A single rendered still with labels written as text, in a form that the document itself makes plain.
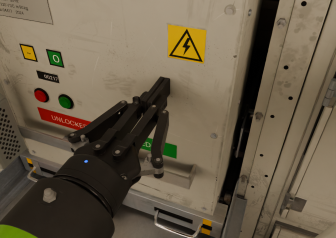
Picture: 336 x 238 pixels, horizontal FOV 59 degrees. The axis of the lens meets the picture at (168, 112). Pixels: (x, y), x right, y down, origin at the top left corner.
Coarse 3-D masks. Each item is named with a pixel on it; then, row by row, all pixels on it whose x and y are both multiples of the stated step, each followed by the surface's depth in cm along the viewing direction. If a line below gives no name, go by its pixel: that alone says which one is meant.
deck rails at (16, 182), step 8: (16, 160) 78; (8, 168) 76; (16, 168) 79; (24, 168) 81; (0, 176) 74; (8, 176) 77; (16, 176) 79; (24, 176) 81; (32, 176) 81; (0, 184) 75; (8, 184) 77; (16, 184) 79; (24, 184) 79; (0, 192) 75; (8, 192) 77; (16, 192) 77; (224, 192) 77; (0, 200) 75; (8, 200) 75; (232, 200) 67; (0, 208) 73; (232, 208) 73; (224, 232) 63
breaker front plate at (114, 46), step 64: (64, 0) 45; (128, 0) 41; (192, 0) 38; (0, 64) 60; (64, 64) 53; (128, 64) 48; (192, 64) 43; (64, 128) 65; (192, 128) 51; (192, 192) 61
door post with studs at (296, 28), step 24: (288, 0) 46; (312, 0) 44; (288, 24) 48; (312, 24) 46; (288, 48) 50; (312, 48) 48; (264, 72) 54; (288, 72) 52; (264, 96) 57; (288, 96) 55; (264, 120) 60; (288, 120) 58; (264, 144) 63; (264, 168) 67; (240, 192) 76; (264, 192) 72
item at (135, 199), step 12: (24, 156) 77; (36, 156) 77; (48, 168) 76; (132, 192) 68; (132, 204) 71; (144, 204) 69; (156, 204) 67; (168, 204) 65; (216, 204) 65; (168, 216) 68; (180, 216) 66; (192, 216) 64; (204, 216) 63; (216, 216) 63; (216, 228) 63
